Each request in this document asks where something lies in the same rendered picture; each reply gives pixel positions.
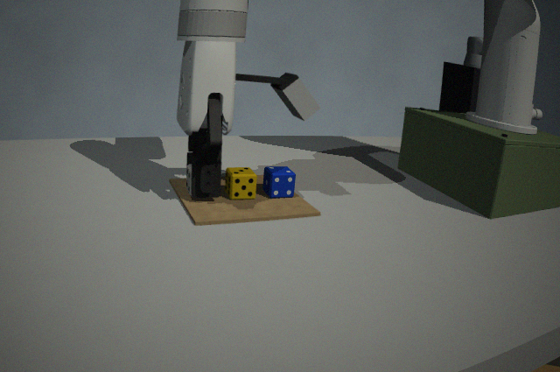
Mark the white die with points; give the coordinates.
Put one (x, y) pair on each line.
(189, 179)

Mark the tan flat mat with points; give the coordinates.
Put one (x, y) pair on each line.
(223, 210)

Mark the yellow die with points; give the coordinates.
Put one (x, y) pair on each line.
(240, 183)

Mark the blue die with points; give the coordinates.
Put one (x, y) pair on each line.
(279, 181)

